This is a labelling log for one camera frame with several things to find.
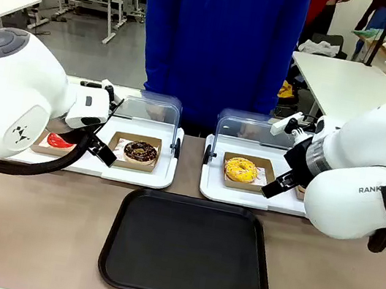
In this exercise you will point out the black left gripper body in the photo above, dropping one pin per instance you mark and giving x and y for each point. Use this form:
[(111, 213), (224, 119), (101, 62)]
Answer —
[(76, 134)]

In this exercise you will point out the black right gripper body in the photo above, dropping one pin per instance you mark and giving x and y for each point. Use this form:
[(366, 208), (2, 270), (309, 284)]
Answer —
[(300, 158)]

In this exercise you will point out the red glazed donut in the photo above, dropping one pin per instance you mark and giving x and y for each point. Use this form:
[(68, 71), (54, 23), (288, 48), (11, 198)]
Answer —
[(58, 140)]

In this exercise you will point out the brown cardboard donut box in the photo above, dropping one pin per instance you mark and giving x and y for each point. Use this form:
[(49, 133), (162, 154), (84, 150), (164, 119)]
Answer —
[(245, 187), (137, 167), (40, 149), (299, 194)]

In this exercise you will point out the person's right forearm blue sleeve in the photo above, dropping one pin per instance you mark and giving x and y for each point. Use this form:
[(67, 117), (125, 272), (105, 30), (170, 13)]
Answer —
[(152, 78)]

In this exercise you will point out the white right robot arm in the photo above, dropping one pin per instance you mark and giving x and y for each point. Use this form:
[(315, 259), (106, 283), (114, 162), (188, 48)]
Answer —
[(371, 144)]

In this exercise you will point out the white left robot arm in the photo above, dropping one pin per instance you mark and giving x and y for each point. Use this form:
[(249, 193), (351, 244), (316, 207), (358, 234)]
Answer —
[(14, 85)]

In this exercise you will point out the person's left forearm blue sleeve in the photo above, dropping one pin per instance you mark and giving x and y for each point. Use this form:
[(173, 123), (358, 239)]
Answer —
[(269, 98)]

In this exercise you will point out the chocolate donut with nuts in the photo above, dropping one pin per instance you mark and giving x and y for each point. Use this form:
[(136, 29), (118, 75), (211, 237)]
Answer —
[(133, 149)]

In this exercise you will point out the yellow sprinkled donut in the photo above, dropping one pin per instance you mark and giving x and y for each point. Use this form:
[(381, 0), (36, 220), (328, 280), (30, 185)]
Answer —
[(233, 170)]

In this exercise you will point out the black serving tray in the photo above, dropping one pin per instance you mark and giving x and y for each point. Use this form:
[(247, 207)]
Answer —
[(190, 248)]

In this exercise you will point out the person's left hand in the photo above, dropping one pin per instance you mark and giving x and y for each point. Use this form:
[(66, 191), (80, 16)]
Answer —
[(246, 129)]

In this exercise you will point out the person's right hand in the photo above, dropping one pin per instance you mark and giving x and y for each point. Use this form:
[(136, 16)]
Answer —
[(154, 112)]

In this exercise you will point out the white display case base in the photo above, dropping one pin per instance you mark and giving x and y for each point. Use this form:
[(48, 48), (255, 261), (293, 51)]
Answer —
[(135, 177), (214, 192)]

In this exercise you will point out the clear plastic display lid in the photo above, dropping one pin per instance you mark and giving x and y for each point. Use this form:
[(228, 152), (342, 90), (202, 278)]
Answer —
[(225, 127), (136, 109)]

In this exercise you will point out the yellow bag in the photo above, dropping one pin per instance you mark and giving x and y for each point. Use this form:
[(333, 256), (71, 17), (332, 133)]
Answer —
[(286, 90)]

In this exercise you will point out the large white table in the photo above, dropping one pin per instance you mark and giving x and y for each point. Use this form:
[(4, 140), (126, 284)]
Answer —
[(347, 85)]

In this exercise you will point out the white crumpled cloth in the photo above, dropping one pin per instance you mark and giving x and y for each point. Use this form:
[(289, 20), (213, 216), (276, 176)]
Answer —
[(316, 47)]

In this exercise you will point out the black office chair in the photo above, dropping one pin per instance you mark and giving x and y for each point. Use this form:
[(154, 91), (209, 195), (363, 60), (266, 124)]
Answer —
[(338, 41)]

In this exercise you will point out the person in blue hoodie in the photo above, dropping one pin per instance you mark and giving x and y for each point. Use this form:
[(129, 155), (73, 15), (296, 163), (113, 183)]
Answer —
[(220, 45)]

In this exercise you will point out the green sheet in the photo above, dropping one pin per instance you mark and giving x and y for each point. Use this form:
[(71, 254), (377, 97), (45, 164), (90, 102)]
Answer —
[(367, 33)]

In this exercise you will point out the black stand pole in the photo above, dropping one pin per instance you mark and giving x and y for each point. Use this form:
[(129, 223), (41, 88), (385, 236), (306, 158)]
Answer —
[(381, 39)]

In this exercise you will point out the person in red top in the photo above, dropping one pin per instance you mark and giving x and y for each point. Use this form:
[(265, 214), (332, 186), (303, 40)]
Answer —
[(321, 10)]

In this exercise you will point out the person in blue clothes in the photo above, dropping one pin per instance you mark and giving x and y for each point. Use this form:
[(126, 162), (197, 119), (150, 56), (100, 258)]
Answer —
[(375, 15)]

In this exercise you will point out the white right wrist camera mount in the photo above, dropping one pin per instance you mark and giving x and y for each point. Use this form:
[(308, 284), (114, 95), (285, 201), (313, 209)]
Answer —
[(281, 127)]

